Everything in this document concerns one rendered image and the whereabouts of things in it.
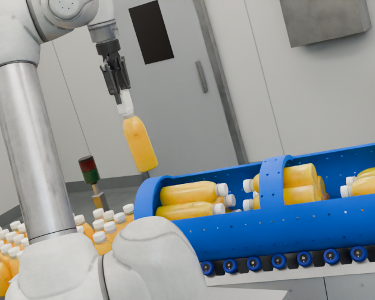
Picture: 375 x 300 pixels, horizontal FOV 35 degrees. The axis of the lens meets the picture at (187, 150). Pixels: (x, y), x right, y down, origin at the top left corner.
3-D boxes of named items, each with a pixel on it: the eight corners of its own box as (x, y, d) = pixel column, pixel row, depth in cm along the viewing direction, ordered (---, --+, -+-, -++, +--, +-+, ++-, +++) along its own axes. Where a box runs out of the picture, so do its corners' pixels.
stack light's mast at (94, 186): (100, 196, 239) (87, 159, 235) (87, 198, 241) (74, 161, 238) (108, 190, 244) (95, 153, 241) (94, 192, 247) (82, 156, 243)
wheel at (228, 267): (235, 256, 176) (238, 258, 178) (221, 258, 178) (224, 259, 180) (236, 272, 175) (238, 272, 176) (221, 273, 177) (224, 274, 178)
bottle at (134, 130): (137, 168, 203) (118, 116, 198) (157, 161, 203) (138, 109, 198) (138, 173, 196) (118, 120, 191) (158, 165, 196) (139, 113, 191)
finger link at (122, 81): (106, 59, 191) (108, 58, 192) (119, 91, 196) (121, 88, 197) (117, 58, 189) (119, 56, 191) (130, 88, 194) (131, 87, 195)
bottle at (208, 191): (159, 187, 188) (213, 179, 180) (169, 186, 194) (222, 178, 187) (162, 209, 187) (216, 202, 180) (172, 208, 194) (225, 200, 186)
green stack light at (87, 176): (96, 182, 237) (91, 171, 236) (82, 184, 240) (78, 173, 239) (103, 176, 243) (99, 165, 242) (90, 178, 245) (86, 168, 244)
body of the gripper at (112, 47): (110, 40, 183) (118, 69, 186) (122, 36, 190) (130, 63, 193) (89, 45, 186) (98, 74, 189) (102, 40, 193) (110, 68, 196)
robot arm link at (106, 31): (120, 17, 189) (125, 36, 190) (96, 23, 193) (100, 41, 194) (106, 22, 181) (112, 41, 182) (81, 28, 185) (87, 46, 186)
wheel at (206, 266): (212, 259, 179) (215, 260, 181) (198, 260, 181) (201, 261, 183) (212, 274, 178) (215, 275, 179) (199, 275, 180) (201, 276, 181)
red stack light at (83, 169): (91, 171, 236) (88, 161, 235) (78, 173, 239) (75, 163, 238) (99, 165, 242) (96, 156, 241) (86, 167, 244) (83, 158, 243)
